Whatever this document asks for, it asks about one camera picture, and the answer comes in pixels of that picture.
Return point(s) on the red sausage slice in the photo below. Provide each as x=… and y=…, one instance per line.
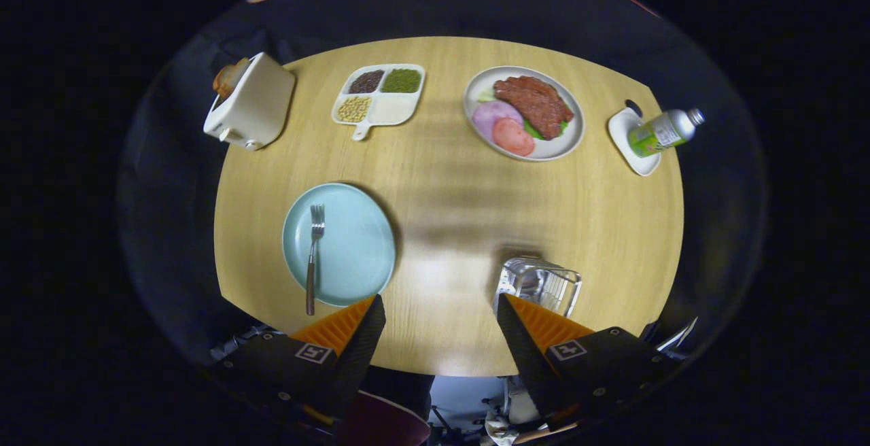
x=513, y=139

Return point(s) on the silver bottle with green label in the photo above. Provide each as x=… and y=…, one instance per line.
x=659, y=133

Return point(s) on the green lettuce leaf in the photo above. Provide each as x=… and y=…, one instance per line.
x=535, y=132

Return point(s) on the pink ham slice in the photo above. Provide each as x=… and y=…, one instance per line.
x=486, y=116

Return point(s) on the small white dish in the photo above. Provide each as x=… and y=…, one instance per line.
x=622, y=133

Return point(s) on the dark red chair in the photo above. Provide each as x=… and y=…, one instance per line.
x=380, y=422

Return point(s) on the white toaster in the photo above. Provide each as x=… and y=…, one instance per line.
x=255, y=103

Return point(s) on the brown grilled steak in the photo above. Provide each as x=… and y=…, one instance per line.
x=537, y=103

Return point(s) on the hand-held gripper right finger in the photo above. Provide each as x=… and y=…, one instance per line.
x=527, y=357

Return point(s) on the white divided dish with beans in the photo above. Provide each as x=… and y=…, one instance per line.
x=391, y=109

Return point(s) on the white tilted panel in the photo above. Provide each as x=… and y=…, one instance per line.
x=683, y=334

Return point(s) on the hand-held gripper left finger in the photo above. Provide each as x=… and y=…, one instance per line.
x=357, y=357

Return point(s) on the light blue plate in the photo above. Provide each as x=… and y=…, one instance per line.
x=357, y=249

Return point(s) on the brown toast slices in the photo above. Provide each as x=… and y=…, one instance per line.
x=228, y=79

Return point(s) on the white plate with meat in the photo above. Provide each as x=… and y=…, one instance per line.
x=567, y=143

